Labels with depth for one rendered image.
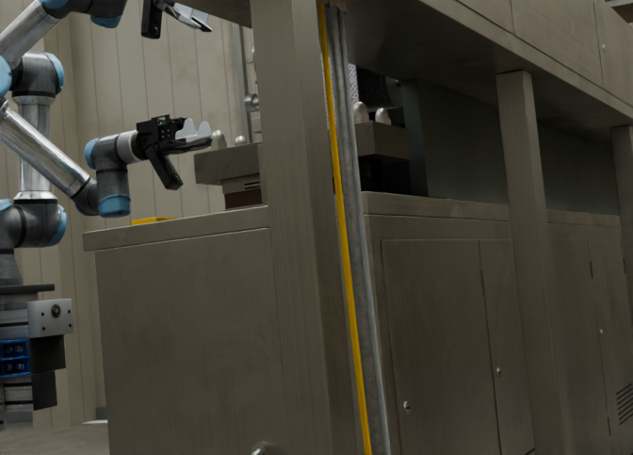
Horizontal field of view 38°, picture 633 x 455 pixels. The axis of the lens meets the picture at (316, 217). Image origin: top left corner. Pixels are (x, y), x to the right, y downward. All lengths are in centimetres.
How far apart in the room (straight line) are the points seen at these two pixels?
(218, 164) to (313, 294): 81
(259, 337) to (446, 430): 40
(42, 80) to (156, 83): 368
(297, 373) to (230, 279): 69
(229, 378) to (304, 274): 72
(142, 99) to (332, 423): 537
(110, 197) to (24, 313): 40
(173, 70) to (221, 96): 41
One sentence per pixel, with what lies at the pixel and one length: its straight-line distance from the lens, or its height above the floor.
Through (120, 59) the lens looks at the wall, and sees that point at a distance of 649.
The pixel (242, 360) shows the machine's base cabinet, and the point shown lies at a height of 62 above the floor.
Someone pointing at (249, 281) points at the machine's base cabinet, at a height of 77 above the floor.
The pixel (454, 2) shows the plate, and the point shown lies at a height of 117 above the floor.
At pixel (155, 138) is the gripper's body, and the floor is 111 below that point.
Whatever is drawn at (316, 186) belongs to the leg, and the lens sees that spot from 108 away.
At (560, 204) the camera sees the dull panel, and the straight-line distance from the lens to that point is 277.
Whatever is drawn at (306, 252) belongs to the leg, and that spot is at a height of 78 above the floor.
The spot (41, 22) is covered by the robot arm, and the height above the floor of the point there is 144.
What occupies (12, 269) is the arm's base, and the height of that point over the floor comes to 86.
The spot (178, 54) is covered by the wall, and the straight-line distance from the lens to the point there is 625.
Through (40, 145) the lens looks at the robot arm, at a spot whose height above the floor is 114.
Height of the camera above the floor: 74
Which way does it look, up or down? 4 degrees up
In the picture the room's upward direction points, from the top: 5 degrees counter-clockwise
